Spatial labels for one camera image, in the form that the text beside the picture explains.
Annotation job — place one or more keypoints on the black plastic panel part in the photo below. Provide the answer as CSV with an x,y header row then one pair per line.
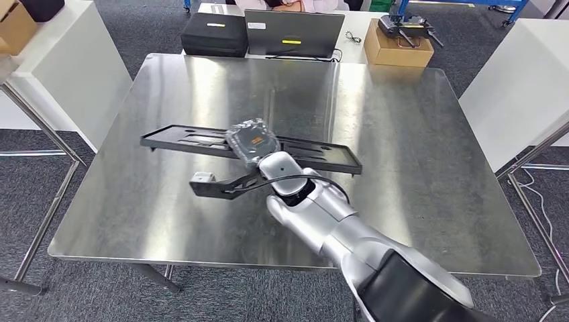
x,y
178,137

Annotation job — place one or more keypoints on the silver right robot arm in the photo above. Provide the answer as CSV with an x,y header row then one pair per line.
x,y
355,240

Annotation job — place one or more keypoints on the stainless steel workbench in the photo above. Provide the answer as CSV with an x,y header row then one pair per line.
x,y
178,213

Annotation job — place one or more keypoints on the black laptop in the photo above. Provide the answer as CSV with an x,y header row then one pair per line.
x,y
293,31

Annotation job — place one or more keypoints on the black carrying case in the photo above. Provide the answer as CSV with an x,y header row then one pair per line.
x,y
213,37

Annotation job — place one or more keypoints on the cardboard box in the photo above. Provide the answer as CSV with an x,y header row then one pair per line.
x,y
395,55
15,31

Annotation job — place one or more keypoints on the person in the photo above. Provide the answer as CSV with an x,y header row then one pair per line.
x,y
320,4

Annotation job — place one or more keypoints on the dark metal tool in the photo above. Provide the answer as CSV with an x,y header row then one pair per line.
x,y
402,26

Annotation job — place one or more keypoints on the green object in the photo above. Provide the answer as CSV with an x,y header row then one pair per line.
x,y
382,5

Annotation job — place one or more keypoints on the black bag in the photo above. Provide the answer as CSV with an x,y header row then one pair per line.
x,y
42,9

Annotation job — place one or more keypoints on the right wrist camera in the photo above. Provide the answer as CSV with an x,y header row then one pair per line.
x,y
209,189

